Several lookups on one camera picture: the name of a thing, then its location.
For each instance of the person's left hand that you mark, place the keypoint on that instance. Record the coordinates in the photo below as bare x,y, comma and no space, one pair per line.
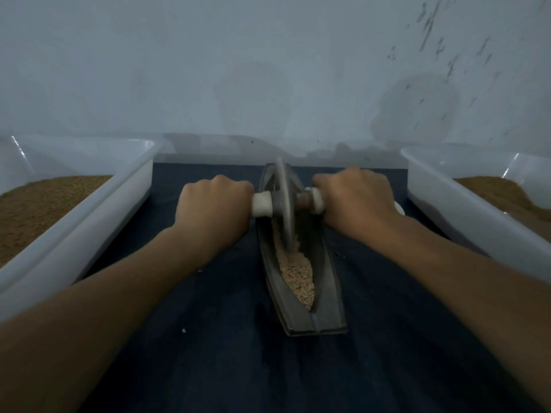
211,210

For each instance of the person's right hand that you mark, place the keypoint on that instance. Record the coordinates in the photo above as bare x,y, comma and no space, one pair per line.
357,206

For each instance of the small ground grain portion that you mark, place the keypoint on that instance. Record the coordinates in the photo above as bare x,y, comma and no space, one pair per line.
297,275

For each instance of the white plastic tray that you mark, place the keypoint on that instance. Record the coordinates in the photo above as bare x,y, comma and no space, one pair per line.
465,215
82,223

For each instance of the boat-shaped metal grinding trough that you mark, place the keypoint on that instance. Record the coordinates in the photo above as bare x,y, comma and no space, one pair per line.
329,314

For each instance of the person's left forearm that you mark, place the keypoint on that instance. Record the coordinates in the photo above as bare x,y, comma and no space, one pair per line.
82,331

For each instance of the person's right forearm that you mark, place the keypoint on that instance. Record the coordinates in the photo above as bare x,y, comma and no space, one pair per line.
478,309

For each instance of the white round plate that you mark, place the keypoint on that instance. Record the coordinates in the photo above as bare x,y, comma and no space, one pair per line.
399,208

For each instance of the dark blue tablecloth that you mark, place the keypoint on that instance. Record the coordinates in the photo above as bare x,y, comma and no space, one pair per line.
215,361

